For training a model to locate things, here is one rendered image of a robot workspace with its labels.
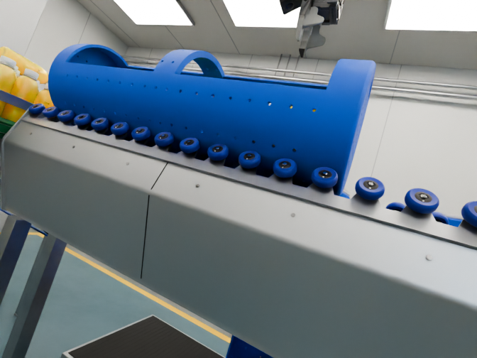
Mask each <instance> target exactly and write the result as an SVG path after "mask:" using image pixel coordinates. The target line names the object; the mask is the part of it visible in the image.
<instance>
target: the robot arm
mask: <svg viewBox="0 0 477 358"><path fill-rule="evenodd" d="M343 1H345V0H279V2H280V7H281V9H282V13H283V15H286V14H288V13H290V12H292V11H294V10H296V9H298V8H300V12H299V16H298V20H297V27H296V31H295V36H296V39H297V41H300V39H301V37H302V40H301V44H300V48H299V52H300V57H301V58H303V57H304V56H305V53H306V51H307V49H310V48H316V47H319V46H323V45H324V44H325V42H326V38H325V37H324V36H322V35H320V34H319V29H320V26H319V25H320V24H322V26H329V25H338V22H339V18H340V15H341V11H342V8H343V4H344V2H343ZM302 32H303V36H302Z"/></svg>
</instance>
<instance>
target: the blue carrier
mask: <svg viewBox="0 0 477 358"><path fill-rule="evenodd" d="M192 60H193V61H195V62H196V63H197V64H198V65H199V67H200V68H201V70H202V72H190V71H183V69H184V68H185V66H186V65H187V64H188V63H189V62H191V61H192ZM375 67H376V64H375V62H374V61H372V60H352V59H340V60H339V61H338V63H337V64H336V66H335V68H334V70H333V73H332V74H331V77H330V80H329V83H328V85H320V84H312V83H305V82H291V81H284V80H269V79H262V78H254V77H241V76H233V75H225V74H224V71H223V69H222V67H221V65H220V63H219V61H218V60H217V59H216V58H215V57H214V56H213V55H212V54H211V53H208V52H207V51H203V50H174V51H172V52H170V53H168V54H167V55H165V56H164V57H163V58H162V59H161V60H160V62H159V63H158V64H157V66H156V67H155V68H154V67H141V66H133V65H128V64H127V62H126V61H125V60H124V59H123V58H122V57H121V56H120V55H119V54H118V53H117V52H116V51H114V50H112V49H111V48H108V47H106V46H103V45H96V44H84V43H82V44H75V45H71V46H69V47H67V48H65V49H64V50H62V51H61V52H60V53H59V54H58V55H57V56H56V57H55V59H54V61H53V62H52V65H51V66H50V70H49V74H48V89H49V93H50V98H51V100H52V102H53V104H54V106H55V107H57V108H58V109H59V110H60V112H63V111H65V110H72V111H73V112H74V113H75V117H76V116H78V115H80V114H89V115H90V116H91V118H92V121H91V122H90V124H91V125H90V127H89V128H88V129H87V130H88V131H91V130H94V129H93V128H92V122H93V121H94V120H95V119H98V118H107V119H108V120H109V123H110V125H109V126H108V129H109V130H108V131H107V132H106V133H105V135H106V136H110V135H112V132H111V126H112V125H114V124H115V123H118V122H126V123H127V124H128V126H129V130H128V132H127V134H128V135H127V136H126V138H125V139H124V140H125V141H131V140H133V137H132V135H131V132H132V131H133V130H134V129H136V128H138V127H141V126H144V127H148V128H149V129H150V136H149V137H148V139H149V140H148V142H147V144H146V146H150V147H153V146H155V145H156V144H155V140H154V139H155V136H156V135H158V134H159V133H161V132H165V131H166V132H170V133H172V134H173V136H174V141H173V143H172V147H171V149H170V151H169V152H171V153H179V152H181V150H180V142H181V141H182V140H184V139H186V138H189V137H192V138H196V139H198V140H199V143H200V147H199V149H198V150H197V155H196V157H195V158H196V159H199V160H201V161H205V160H207V159H208V158H209V156H208V153H207V151H208V148H209V147H210V146H212V145H214V144H217V143H221V144H224V145H226V146H227V147H228V150H229V154H228V156H227V157H226V160H225V163H224V166H226V167H229V168H233V169H235V168H237V167H238V166H240V164H239V156H240V154H241V153H243V152H245V151H256V152H257V153H259V155H260V156H261V162H260V164H259V166H257V170H256V175H261V176H263V177H267V178H269V177H270V176H271V175H273V174H274V172H273V164H274V162H276V161H277V160H279V159H281V158H289V159H291V160H293V161H294V162H295V163H296V165H297V172H296V173H295V174H294V175H293V177H292V184H294V185H299V186H302V187H305V188H307V187H309V186H310V185H311V184H312V183H313V182H312V173H313V171H314V170H315V169H316V168H320V167H328V168H331V169H333V170H335V171H336V173H337V175H338V180H337V183H336V185H335V186H334V187H333V191H334V195H337V196H340V195H341V194H342V192H343V190H344V187H345V184H346V181H347V178H348V176H349V171H350V169H351V164H352V161H353V157H354V154H355V151H356V147H357V143H358V139H359V136H360V133H361V128H362V125H363V120H364V117H365V114H366V109H367V106H368V100H369V97H370V94H371V88H372V85H373V79H374V75H375ZM213 96H214V97H213ZM270 103H271V105H270V106H269V104H270ZM291 106H292V108H291V109H290V107H291ZM313 109H316V111H315V112H313ZM254 141H255V142H254ZM274 145H275V146H274ZM294 149H295V150H296V151H295V150H294Z"/></svg>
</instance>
